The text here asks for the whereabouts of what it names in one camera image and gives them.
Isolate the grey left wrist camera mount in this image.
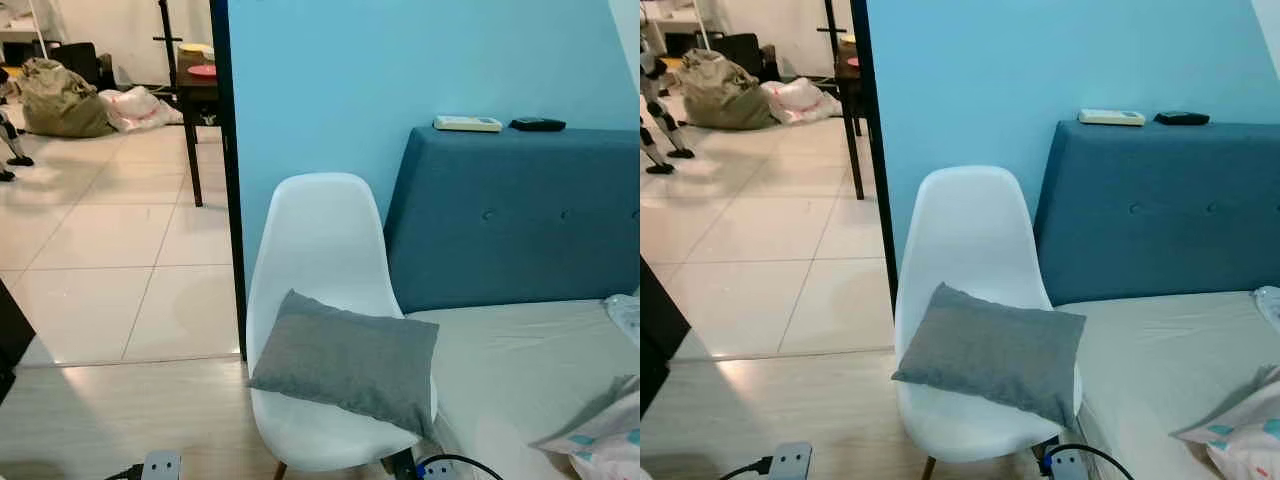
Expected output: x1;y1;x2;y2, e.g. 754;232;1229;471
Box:
770;442;813;480
140;450;183;480

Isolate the dark wooden table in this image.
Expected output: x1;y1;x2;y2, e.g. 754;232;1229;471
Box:
835;50;867;201
175;62;223;208

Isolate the dark cabinet edge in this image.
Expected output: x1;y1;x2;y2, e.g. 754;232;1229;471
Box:
640;258;691;416
0;280;39;403

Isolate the pink patterned pillow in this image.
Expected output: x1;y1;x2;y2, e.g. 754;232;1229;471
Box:
530;375;641;480
1172;365;1280;480

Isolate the white plastic chair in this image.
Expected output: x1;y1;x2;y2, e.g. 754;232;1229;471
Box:
893;165;1087;480
245;172;441;480

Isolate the blue upholstered headboard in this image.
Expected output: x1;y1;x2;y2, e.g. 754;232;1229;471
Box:
1033;120;1280;306
384;125;641;314

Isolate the white red plastic bag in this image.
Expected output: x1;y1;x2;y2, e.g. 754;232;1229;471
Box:
762;77;843;125
98;86;184;134

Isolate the beige mattress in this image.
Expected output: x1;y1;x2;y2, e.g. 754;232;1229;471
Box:
405;298;641;480
1055;290;1280;480

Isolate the olive green bag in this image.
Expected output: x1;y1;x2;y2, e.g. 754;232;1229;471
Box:
18;58;116;138
680;50;781;131

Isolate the white black humanoid robot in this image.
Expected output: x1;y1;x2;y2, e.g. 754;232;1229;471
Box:
640;45;696;176
0;68;35;182

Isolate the white desk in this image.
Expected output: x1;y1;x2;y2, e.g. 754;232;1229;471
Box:
645;3;703;31
0;12;51;47

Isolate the grey pillow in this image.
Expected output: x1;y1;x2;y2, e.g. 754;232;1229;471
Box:
247;290;441;439
891;283;1088;429

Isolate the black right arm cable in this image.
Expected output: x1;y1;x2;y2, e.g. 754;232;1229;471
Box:
1048;443;1137;480
420;454;507;480

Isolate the white remote control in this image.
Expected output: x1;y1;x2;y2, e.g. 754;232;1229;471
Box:
433;115;503;133
1078;108;1147;127

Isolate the clear plastic bag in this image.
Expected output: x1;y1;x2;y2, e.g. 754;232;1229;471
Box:
1253;286;1280;333
603;294;641;341

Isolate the black door frame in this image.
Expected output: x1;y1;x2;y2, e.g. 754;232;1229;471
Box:
208;0;248;359
848;0;899;351

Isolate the black pole stand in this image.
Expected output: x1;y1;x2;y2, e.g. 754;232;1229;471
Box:
152;0;187;93
815;0;847;63

